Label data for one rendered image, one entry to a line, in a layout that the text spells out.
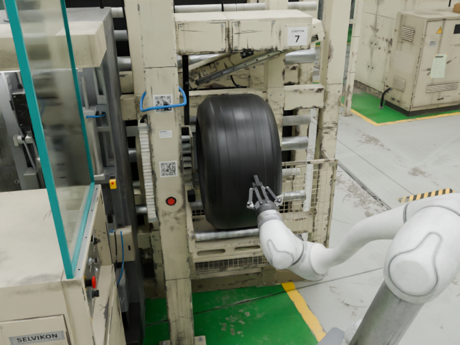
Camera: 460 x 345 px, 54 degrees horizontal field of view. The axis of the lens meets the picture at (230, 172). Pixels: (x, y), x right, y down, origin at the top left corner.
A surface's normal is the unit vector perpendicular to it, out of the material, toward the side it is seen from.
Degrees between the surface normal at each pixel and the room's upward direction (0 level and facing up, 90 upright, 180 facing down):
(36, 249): 0
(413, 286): 81
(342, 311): 0
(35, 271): 0
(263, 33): 90
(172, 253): 90
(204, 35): 90
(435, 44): 90
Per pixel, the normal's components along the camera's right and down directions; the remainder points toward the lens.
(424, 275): -0.65, 0.29
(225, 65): 0.15, 0.45
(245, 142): 0.11, -0.22
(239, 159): 0.14, 0.01
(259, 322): -0.01, -0.89
